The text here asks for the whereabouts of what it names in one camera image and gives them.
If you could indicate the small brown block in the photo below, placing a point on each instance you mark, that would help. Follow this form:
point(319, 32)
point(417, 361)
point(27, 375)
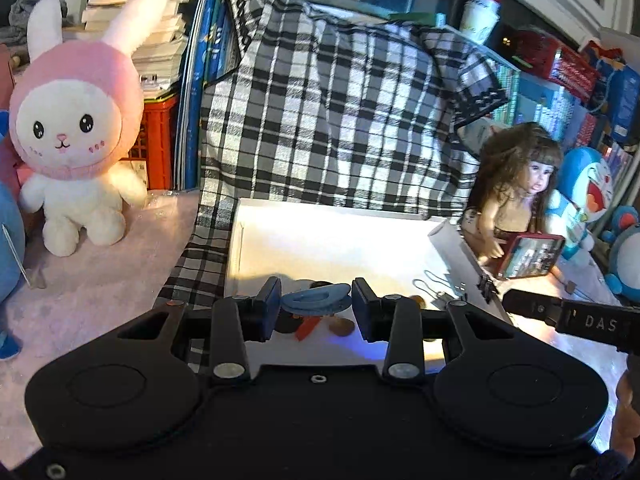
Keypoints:
point(571, 287)

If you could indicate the small red plastic piece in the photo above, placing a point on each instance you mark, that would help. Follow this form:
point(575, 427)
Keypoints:
point(307, 327)

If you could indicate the green book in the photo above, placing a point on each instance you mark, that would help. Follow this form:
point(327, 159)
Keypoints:
point(417, 19)

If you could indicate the grey crumpled cloth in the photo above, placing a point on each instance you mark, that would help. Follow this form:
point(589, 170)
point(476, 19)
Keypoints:
point(22, 15)

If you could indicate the pink hooded bunny plush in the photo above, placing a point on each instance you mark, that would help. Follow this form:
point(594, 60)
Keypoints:
point(75, 125)

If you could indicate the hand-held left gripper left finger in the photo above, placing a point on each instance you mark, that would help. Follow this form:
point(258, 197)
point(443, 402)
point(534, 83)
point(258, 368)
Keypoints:
point(270, 310)

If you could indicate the white shallow box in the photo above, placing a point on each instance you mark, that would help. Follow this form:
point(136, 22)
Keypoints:
point(325, 250)

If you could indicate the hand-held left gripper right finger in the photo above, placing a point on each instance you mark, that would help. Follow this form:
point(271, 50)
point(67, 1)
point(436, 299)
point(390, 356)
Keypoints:
point(362, 310)

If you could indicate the person's right hand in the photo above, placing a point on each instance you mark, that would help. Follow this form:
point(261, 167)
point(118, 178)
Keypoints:
point(627, 410)

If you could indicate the red plastic crate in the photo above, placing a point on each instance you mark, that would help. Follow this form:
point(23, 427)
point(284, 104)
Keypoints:
point(155, 145)

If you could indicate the pale pink sheet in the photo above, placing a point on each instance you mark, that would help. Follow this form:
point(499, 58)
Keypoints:
point(100, 300)

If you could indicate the pink toy house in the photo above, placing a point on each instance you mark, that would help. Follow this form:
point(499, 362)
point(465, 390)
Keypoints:
point(6, 75)

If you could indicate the brown oval nut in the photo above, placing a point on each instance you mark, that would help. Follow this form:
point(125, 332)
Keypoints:
point(342, 327)

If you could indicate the red white cup container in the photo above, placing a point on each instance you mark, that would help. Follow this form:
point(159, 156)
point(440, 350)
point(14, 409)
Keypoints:
point(477, 20)

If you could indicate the blue animal plush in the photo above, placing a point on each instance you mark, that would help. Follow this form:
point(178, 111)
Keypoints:
point(7, 240)

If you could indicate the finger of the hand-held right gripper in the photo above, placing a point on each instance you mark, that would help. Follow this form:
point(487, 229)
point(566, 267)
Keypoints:
point(530, 305)

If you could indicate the row of colourful books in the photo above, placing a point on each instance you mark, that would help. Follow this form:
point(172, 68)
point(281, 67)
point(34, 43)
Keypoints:
point(550, 105)

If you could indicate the long-haired baby doll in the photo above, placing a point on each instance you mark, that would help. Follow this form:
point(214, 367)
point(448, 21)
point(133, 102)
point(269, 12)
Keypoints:
point(515, 185)

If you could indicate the phone in red case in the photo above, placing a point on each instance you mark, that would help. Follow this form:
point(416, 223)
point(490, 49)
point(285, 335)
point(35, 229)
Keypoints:
point(532, 255)

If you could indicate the black white checkered cloth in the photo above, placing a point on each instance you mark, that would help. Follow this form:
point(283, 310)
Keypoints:
point(325, 100)

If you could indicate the red mesh basket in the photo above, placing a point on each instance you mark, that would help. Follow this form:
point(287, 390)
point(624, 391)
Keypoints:
point(555, 57)

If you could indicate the blue cat plush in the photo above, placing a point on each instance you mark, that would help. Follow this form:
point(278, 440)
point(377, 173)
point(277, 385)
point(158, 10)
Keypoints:
point(585, 195)
point(627, 255)

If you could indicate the blue cardboard box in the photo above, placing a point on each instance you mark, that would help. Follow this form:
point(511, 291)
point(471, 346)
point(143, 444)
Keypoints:
point(622, 95)

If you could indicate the stack of books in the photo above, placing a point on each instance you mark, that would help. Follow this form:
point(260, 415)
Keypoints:
point(145, 20)

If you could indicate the blue oval lid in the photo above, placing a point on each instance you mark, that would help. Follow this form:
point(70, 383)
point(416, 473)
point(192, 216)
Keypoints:
point(315, 300)

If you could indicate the row of blue books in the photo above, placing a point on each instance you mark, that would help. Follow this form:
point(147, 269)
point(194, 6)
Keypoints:
point(210, 50)

